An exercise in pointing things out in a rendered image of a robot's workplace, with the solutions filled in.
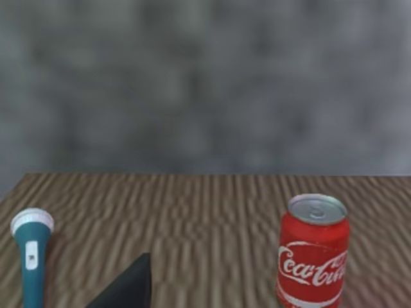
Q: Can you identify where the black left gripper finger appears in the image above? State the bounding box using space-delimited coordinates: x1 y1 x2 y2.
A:
83 252 152 308

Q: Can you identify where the red Coca-Cola can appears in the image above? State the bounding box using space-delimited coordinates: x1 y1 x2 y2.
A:
275 193 351 308

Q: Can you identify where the teal and white flashlight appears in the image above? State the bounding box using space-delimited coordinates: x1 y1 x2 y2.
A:
10 207 55 308

